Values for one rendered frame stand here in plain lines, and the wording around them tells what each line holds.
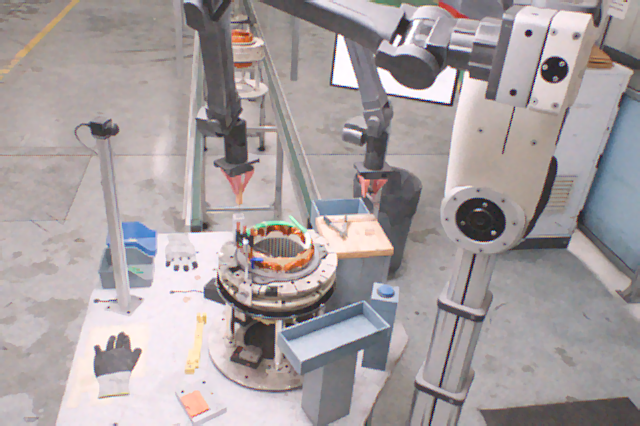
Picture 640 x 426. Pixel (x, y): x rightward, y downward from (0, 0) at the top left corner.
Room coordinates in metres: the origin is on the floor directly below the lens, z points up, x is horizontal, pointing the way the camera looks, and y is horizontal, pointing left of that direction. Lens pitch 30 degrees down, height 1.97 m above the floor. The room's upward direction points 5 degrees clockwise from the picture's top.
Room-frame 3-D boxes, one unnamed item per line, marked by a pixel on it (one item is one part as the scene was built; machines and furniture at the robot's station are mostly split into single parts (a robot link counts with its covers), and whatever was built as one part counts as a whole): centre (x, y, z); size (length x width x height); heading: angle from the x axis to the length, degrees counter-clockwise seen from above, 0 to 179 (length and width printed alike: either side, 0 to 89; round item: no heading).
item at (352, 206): (1.59, -0.06, 0.92); 0.17 x 0.11 x 0.28; 106
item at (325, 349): (1.01, -0.06, 0.92); 0.25 x 0.11 x 0.28; 124
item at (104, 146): (1.35, 0.59, 1.07); 0.03 x 0.03 x 0.57; 78
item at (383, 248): (1.44, -0.10, 1.05); 0.20 x 0.19 x 0.02; 16
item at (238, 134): (1.28, 0.23, 1.43); 0.07 x 0.06 x 0.07; 64
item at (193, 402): (0.98, 0.28, 0.80); 0.07 x 0.05 x 0.01; 38
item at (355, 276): (1.44, -0.10, 0.91); 0.19 x 0.19 x 0.26; 16
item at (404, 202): (2.83, -0.36, 0.39); 0.39 x 0.39 x 0.35
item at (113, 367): (1.10, 0.53, 0.79); 0.24 x 0.13 x 0.02; 13
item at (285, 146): (6.20, 1.22, 0.40); 8.83 x 0.62 x 0.79; 13
